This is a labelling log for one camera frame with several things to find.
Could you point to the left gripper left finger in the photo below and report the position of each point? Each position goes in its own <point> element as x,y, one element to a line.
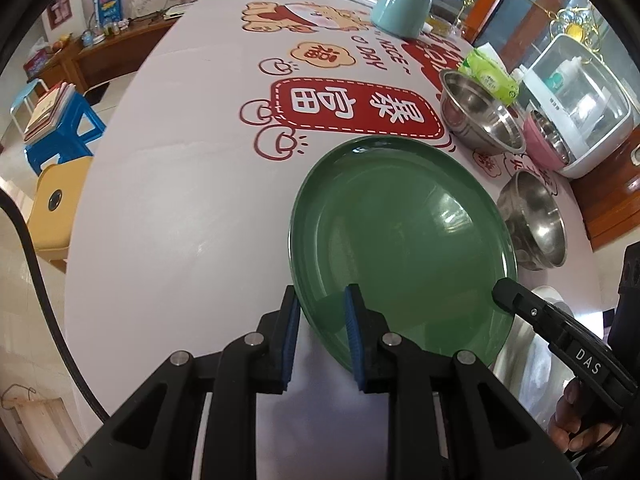
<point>196,412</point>

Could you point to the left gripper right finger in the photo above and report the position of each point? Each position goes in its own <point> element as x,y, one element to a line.
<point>448,416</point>

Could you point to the small steel bowl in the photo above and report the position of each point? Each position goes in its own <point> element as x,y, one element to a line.
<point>534,222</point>

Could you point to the green plate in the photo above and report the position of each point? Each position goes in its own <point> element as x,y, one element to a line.
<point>416,232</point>

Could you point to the pink steel bowl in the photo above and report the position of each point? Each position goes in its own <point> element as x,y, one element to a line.
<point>544,142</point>

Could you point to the large steel bowl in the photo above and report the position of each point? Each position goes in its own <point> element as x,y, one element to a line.
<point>476,118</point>

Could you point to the white plate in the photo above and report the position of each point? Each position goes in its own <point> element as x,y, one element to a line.
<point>531,372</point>

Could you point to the right hand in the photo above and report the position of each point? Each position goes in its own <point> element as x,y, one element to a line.
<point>565,425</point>

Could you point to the printed pink tablecloth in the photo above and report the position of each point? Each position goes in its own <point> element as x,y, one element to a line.
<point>180,238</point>

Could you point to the white cosmetics storage box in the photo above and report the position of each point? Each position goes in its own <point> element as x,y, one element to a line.
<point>580,95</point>

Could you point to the green tissue pack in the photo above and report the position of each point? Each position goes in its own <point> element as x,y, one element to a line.
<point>484,65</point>

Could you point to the blue plastic stool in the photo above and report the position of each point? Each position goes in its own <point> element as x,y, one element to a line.
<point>77,126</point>

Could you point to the stack of books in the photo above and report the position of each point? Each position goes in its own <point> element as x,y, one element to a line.
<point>48,112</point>

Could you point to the wooden tv cabinet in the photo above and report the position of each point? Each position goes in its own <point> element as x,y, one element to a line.
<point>115,56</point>

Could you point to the teal canister with lid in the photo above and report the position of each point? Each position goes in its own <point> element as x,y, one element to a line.
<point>403,19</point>

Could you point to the blue poster box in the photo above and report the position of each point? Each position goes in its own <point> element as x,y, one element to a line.
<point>107,11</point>

